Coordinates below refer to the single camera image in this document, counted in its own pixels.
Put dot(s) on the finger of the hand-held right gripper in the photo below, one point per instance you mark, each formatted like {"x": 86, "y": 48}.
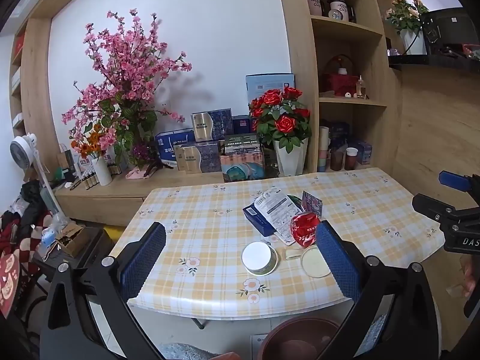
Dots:
{"x": 431, "y": 207}
{"x": 455, "y": 181}

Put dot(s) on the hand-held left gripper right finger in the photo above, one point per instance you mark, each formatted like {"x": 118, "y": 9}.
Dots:
{"x": 335, "y": 258}

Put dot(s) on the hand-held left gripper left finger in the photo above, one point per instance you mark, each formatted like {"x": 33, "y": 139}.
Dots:
{"x": 144, "y": 258}

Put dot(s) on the red packet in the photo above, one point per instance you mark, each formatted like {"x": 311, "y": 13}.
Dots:
{"x": 304, "y": 230}

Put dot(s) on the white blister pack card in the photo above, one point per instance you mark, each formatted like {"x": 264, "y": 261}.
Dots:
{"x": 275, "y": 210}

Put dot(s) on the brown plastic bin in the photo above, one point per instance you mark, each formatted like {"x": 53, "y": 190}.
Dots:
{"x": 300, "y": 330}

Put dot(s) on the navy blue small box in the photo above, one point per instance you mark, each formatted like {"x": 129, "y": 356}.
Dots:
{"x": 255, "y": 219}

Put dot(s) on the person's right hand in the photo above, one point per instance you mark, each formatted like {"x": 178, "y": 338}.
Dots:
{"x": 470, "y": 281}

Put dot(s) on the clear round plastic lid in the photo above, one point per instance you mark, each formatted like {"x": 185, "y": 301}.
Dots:
{"x": 315, "y": 262}

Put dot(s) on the small clear wrapper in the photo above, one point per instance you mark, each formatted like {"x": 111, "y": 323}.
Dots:
{"x": 290, "y": 254}

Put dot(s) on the purple snack packet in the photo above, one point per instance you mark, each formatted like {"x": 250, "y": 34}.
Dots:
{"x": 312, "y": 202}

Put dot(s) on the green packet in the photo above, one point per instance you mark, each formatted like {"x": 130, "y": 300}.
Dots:
{"x": 294, "y": 200}

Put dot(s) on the open cardboard box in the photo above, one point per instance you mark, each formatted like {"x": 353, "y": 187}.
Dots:
{"x": 71, "y": 238}

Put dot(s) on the pink cloth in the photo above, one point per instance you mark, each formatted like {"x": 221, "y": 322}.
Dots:
{"x": 137, "y": 173}

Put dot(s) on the small blue carton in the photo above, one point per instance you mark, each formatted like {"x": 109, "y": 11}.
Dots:
{"x": 364, "y": 153}

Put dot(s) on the dark red cup white rim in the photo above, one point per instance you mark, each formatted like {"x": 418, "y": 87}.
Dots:
{"x": 351, "y": 159}

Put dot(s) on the black mini tripod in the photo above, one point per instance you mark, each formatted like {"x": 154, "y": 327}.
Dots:
{"x": 155, "y": 165}

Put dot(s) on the row of small amber bottles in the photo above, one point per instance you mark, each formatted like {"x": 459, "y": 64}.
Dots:
{"x": 90, "y": 180}

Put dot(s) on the white ribbed vase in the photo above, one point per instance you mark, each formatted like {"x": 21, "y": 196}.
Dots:
{"x": 102, "y": 172}

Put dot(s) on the wooden shelving unit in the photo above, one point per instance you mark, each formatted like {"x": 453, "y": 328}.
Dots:
{"x": 375, "y": 127}

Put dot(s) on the brown cup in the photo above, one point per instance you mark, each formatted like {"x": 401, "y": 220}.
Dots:
{"x": 337, "y": 160}

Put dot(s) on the grey rug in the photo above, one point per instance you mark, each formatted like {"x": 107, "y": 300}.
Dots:
{"x": 187, "y": 350}

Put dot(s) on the purple artificial flowers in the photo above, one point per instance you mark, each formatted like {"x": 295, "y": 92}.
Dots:
{"x": 141, "y": 153}

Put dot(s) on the white angular vase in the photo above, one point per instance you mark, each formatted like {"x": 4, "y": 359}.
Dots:
{"x": 290, "y": 161}

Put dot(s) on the stack of pastel paper cups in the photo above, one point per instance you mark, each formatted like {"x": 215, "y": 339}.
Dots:
{"x": 323, "y": 150}

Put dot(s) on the navy and gold gift box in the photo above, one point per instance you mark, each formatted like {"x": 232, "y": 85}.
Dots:
{"x": 212, "y": 125}
{"x": 198, "y": 157}

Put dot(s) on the blue and white carton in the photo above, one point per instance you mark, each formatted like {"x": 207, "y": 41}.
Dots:
{"x": 172, "y": 144}

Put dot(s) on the dark blue printed box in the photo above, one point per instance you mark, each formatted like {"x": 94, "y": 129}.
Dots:
{"x": 339, "y": 133}

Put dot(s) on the black counter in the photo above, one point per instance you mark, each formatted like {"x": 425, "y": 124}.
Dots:
{"x": 431, "y": 62}

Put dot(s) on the orange artificial flowers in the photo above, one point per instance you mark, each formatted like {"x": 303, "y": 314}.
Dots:
{"x": 88, "y": 147}

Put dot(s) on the pile of dark clothes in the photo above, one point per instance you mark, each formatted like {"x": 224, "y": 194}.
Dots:
{"x": 32, "y": 195}

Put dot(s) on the red checked blanket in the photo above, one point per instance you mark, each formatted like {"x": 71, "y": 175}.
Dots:
{"x": 15, "y": 255}

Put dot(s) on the small glass bottle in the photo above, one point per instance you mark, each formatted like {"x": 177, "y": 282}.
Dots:
{"x": 361, "y": 88}

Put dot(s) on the bowl set gift box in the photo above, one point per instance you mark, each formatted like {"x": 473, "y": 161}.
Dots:
{"x": 242, "y": 161}

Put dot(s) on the white flower pot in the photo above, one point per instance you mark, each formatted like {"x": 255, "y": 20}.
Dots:
{"x": 412, "y": 43}

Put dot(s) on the red basket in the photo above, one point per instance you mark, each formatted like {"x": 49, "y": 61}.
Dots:
{"x": 339, "y": 80}

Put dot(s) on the black appliance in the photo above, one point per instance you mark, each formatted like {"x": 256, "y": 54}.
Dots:
{"x": 450, "y": 26}

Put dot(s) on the red rose bouquet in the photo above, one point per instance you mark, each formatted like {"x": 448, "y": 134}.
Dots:
{"x": 281, "y": 112}

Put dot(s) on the white desk fan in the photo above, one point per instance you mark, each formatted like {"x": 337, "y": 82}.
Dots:
{"x": 22, "y": 150}

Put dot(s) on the small dark blue box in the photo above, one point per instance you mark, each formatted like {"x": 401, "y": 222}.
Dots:
{"x": 240, "y": 124}

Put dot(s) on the peach rose plant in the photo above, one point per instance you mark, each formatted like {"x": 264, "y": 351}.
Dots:
{"x": 407, "y": 11}

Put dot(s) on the light blue flat box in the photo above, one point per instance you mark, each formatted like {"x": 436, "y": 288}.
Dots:
{"x": 262, "y": 84}

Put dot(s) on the pink cherry blossom arrangement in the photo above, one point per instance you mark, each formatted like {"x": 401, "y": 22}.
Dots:
{"x": 123, "y": 63}

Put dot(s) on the ceramic jar with dark lid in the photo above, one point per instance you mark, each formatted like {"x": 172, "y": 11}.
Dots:
{"x": 338, "y": 7}
{"x": 314, "y": 2}

